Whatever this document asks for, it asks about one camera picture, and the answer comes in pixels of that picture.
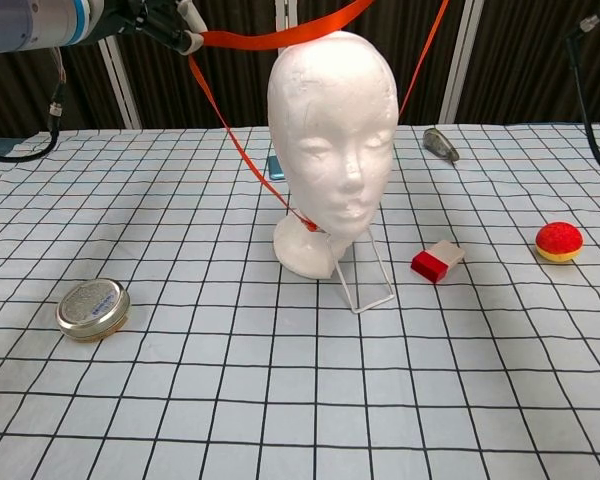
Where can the red and yellow ball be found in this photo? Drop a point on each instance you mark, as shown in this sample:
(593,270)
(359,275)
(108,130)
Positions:
(557,237)

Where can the black folding screen panel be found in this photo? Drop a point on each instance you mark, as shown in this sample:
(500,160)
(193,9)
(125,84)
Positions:
(430,90)
(20,90)
(170,100)
(530,60)

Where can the red and white block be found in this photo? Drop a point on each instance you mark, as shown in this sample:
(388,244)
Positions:
(430,265)

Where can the round metal tin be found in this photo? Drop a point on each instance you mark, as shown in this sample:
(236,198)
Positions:
(91,307)

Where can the blue smartphone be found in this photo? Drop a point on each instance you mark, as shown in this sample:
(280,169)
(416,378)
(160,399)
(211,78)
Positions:
(275,170)

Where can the white foam mannequin head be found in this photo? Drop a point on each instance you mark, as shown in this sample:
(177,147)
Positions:
(330,125)

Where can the checked white tablecloth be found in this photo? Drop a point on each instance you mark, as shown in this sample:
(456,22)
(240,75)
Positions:
(130,400)

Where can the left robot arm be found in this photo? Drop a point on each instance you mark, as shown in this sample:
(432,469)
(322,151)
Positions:
(20,25)

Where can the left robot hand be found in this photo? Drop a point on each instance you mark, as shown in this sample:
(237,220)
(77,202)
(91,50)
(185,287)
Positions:
(150,17)

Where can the grey metal tool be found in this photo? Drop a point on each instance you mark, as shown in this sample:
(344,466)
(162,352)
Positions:
(437,142)

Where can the clear badge holder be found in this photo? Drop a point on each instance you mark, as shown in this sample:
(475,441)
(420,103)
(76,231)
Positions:
(362,280)

